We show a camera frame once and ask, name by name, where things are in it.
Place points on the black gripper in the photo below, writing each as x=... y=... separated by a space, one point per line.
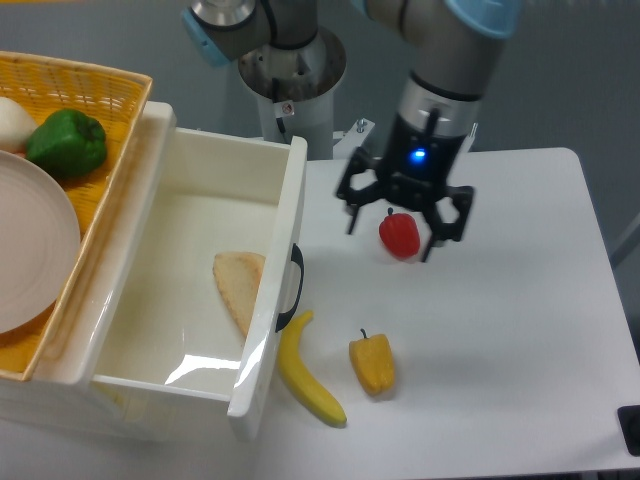
x=412 y=174

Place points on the triangle bread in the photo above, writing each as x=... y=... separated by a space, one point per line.
x=237 y=276

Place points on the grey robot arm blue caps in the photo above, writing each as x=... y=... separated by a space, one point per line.
x=458 y=45

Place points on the open upper white drawer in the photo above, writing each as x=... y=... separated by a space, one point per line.
x=173 y=362

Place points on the red bell pepper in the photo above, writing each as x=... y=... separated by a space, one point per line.
x=399 y=234

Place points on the yellow bell pepper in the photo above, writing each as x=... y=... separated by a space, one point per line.
x=373 y=363

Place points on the yellow banana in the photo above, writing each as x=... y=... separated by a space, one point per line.
x=302 y=384

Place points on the black object at table edge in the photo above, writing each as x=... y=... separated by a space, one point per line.
x=629 y=420

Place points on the yellow woven basket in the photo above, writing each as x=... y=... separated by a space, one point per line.
x=116 y=98

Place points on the green bell pepper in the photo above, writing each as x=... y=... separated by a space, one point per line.
x=68 y=144

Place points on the beige round plate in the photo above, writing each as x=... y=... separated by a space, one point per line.
x=40 y=241

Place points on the white onion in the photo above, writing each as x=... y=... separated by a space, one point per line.
x=17 y=126

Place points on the black drawer handle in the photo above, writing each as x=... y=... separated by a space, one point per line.
x=295 y=290

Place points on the white table bracket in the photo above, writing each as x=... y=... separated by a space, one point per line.
x=469 y=140

